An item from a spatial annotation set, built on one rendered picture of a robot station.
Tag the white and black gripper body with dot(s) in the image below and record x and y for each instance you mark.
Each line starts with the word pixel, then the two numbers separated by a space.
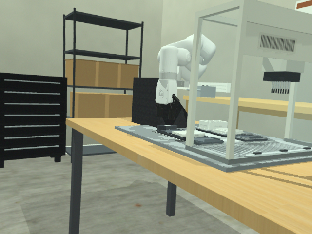
pixel 165 89

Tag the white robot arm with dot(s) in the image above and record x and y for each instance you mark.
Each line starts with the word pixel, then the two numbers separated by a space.
pixel 175 61

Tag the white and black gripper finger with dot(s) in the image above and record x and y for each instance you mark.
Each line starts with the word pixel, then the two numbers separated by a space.
pixel 173 107
pixel 159 110

